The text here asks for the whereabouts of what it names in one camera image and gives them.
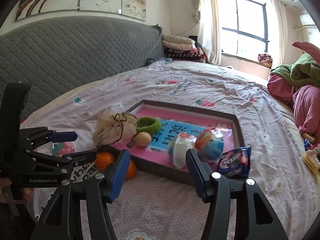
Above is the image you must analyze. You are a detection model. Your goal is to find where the orange tangerine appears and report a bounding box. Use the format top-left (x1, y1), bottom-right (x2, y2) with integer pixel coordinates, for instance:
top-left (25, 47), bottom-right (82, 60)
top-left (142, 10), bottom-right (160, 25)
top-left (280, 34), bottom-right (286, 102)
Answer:
top-left (125, 160), bottom-right (137, 179)
top-left (94, 152), bottom-right (115, 171)

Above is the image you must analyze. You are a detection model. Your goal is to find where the cream sheer hair scrunchie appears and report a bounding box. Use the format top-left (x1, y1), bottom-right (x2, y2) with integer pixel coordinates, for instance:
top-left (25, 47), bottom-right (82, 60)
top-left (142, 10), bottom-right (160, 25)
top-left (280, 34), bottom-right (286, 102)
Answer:
top-left (93, 110), bottom-right (139, 147)

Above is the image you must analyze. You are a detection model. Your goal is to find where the blue oreo cookie packet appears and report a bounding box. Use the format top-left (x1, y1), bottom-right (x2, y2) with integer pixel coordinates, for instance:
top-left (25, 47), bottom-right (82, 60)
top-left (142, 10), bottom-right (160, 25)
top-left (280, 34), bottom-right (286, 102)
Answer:
top-left (216, 146), bottom-right (251, 179)

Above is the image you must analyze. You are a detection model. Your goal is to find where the blue surprise egg toy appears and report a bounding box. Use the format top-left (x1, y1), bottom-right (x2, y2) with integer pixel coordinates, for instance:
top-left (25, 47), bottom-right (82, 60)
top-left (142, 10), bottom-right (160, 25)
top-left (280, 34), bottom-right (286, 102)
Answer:
top-left (194, 129), bottom-right (224, 163)

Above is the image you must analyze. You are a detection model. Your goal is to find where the green knitted hair scrunchie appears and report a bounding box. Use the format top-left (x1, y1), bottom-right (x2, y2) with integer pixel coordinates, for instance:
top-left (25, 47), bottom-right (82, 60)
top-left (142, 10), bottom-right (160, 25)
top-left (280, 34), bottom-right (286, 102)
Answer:
top-left (136, 117), bottom-right (162, 135)

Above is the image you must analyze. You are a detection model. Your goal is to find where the white blue surprise egg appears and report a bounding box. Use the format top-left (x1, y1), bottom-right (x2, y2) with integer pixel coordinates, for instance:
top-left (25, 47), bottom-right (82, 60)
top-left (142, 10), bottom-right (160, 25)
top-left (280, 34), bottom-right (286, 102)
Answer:
top-left (167, 132), bottom-right (197, 169)

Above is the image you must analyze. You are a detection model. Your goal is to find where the left hand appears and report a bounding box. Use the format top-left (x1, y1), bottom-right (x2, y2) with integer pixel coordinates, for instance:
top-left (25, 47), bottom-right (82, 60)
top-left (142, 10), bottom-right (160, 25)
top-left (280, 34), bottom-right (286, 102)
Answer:
top-left (0, 178), bottom-right (34, 204)

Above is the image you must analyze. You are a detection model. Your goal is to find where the grey quilted headboard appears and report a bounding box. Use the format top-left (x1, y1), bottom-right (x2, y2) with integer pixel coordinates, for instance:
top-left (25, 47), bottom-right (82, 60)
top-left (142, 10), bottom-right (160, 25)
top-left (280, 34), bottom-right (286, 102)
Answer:
top-left (1, 16), bottom-right (164, 118)

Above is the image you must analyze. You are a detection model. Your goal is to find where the snack packets pile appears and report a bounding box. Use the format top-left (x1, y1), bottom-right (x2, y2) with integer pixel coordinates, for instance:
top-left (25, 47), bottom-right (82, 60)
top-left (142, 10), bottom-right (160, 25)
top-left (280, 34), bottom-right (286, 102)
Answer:
top-left (302, 133), bottom-right (319, 174)

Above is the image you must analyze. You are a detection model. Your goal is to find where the tan walnut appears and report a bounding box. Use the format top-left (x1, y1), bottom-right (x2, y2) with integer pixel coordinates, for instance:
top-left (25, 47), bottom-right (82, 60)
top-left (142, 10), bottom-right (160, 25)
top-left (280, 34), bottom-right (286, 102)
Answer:
top-left (134, 132), bottom-right (152, 147)

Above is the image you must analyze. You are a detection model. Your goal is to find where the pink strawberry print bedsheet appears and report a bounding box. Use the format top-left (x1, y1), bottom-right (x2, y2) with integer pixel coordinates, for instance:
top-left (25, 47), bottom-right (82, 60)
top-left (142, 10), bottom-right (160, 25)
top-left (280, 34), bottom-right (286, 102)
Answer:
top-left (19, 60), bottom-right (318, 240)

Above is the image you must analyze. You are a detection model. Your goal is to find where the dark shallow cardboard box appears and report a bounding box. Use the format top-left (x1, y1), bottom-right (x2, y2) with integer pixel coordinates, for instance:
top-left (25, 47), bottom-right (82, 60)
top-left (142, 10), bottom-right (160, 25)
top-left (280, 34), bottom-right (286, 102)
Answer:
top-left (99, 100), bottom-right (245, 184)

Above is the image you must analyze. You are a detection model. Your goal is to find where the pink and blue book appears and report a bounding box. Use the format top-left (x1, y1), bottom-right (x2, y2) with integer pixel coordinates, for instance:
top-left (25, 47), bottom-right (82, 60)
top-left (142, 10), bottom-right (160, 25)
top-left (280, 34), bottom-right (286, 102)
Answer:
top-left (112, 104), bottom-right (237, 169)

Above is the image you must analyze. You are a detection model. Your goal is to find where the pink bundled duvet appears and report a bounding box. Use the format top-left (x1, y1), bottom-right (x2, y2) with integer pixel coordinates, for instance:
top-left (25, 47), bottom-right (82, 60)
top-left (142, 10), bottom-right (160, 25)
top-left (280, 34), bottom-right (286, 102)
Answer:
top-left (267, 74), bottom-right (319, 144)

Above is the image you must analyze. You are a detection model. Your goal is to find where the green blanket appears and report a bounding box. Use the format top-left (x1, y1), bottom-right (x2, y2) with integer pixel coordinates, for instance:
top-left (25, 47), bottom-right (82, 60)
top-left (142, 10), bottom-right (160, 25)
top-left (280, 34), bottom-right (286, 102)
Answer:
top-left (270, 54), bottom-right (320, 88)

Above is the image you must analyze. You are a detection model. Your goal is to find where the stack of folded blankets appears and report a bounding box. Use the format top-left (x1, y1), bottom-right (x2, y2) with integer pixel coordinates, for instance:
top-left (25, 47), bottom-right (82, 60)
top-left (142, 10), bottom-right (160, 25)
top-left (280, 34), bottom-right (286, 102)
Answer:
top-left (162, 34), bottom-right (207, 63)

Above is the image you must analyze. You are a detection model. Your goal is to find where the pink floral bag on sill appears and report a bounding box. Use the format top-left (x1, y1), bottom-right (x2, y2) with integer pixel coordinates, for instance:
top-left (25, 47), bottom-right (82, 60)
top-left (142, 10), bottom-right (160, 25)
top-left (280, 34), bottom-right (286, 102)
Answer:
top-left (258, 53), bottom-right (273, 67)

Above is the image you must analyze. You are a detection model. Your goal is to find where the white curtain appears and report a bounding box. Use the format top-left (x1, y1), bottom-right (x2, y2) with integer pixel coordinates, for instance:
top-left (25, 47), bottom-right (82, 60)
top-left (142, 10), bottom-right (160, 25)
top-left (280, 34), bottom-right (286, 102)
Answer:
top-left (198, 0), bottom-right (222, 66)

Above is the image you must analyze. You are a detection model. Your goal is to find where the white air conditioner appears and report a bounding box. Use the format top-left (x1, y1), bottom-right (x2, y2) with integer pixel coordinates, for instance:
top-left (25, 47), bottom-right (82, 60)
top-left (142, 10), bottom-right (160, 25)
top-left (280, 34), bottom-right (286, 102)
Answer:
top-left (299, 14), bottom-right (315, 26)

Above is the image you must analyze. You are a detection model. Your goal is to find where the window with dark frame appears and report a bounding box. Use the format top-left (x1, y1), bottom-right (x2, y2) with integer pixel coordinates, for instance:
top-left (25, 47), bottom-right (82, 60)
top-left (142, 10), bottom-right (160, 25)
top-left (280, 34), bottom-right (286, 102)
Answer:
top-left (219, 0), bottom-right (269, 60)

